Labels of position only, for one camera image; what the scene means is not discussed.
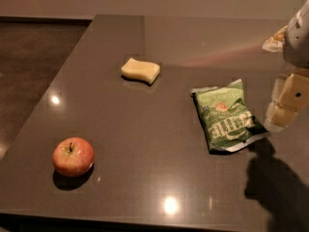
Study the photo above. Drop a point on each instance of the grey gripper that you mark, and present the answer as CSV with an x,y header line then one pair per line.
x,y
297,43

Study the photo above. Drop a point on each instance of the yellow sponge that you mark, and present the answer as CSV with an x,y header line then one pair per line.
x,y
140,70

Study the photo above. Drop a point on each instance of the red yellow apple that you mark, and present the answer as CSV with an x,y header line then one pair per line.
x,y
73,157

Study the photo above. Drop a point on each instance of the green chip bag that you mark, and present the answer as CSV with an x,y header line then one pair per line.
x,y
227,123

